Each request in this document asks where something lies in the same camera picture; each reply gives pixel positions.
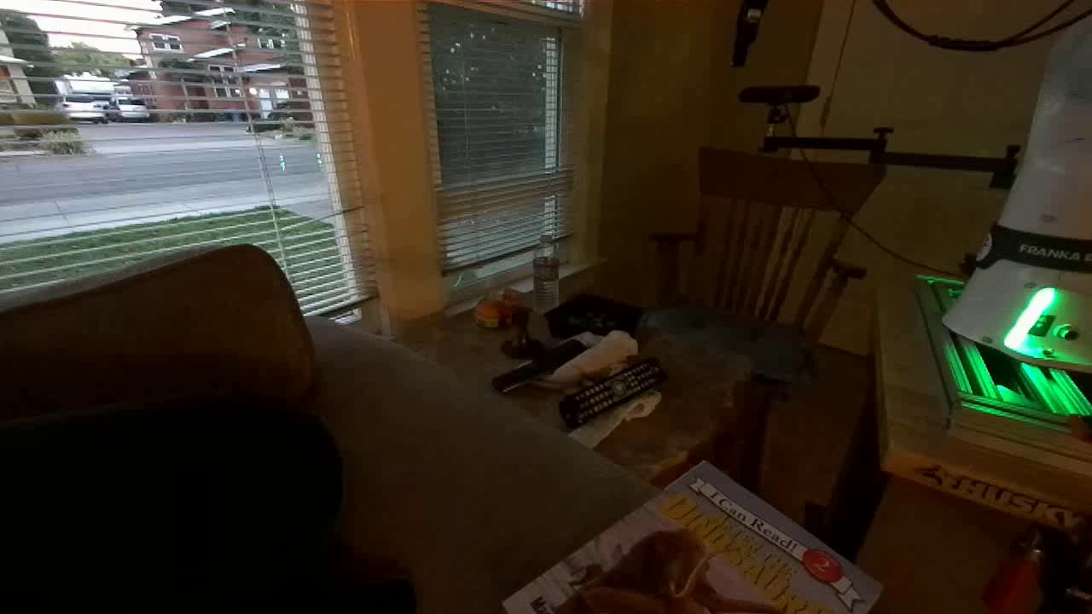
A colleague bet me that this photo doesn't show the black hanging device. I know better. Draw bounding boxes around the black hanging device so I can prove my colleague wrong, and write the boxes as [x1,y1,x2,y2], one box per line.
[730,0,770,68]

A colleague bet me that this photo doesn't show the wooden rocking chair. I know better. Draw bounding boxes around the wooden rocking chair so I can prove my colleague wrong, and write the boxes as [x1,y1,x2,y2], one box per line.
[644,142,895,494]

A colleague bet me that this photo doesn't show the wide window blinds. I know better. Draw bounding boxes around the wide window blinds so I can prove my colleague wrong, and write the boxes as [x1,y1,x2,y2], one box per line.
[0,0,377,325]

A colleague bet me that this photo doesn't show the black camera stand bar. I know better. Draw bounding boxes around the black camera stand bar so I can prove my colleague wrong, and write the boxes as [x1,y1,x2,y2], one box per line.
[736,83,1025,194]

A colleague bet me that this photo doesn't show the colourful magazine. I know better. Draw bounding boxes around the colourful magazine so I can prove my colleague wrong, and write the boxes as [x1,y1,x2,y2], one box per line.
[499,457,886,614]

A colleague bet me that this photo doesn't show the round brown coaster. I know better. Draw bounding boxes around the round brown coaster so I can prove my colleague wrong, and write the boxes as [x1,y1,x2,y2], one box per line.
[503,321,539,362]

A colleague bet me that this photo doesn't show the black cushion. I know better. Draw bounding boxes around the black cushion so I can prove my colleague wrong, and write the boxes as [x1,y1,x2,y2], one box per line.
[0,391,348,614]

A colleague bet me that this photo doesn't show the slim black remote control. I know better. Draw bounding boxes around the slim black remote control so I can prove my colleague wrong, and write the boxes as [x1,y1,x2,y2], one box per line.
[489,337,590,399]

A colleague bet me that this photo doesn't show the narrow window blinds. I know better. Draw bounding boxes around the narrow window blinds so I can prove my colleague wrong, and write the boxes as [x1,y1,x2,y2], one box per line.
[421,0,579,278]

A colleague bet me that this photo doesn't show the clear plastic water bottle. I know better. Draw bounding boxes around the clear plastic water bottle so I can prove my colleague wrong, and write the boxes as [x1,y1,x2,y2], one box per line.
[529,249,568,318]

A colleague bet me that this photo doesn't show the orange yellow toy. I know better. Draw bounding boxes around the orange yellow toy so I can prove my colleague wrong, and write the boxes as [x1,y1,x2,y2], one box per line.
[472,291,529,335]

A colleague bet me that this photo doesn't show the crumpled white paper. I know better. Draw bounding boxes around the crumpled white paper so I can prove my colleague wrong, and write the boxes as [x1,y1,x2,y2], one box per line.
[568,387,667,453]

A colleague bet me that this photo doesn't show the grey brown sofa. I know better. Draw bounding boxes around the grey brown sofa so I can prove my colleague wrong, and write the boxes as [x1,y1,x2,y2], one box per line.
[0,242,658,614]

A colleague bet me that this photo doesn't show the white rolled paper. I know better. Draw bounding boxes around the white rolled paper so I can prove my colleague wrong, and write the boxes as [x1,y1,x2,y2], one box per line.
[551,328,644,391]

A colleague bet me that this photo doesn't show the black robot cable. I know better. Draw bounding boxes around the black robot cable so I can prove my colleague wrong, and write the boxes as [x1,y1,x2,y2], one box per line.
[870,0,1092,54]

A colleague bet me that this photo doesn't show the red tool handle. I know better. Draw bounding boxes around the red tool handle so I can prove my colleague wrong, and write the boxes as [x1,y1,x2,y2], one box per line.
[981,527,1051,614]

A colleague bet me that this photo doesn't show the green lit mounting plate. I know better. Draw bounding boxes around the green lit mounting plate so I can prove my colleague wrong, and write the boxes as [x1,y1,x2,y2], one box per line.
[915,270,1092,436]

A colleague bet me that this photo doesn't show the wide black remote control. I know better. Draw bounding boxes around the wide black remote control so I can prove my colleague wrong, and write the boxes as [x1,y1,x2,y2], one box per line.
[554,352,671,433]

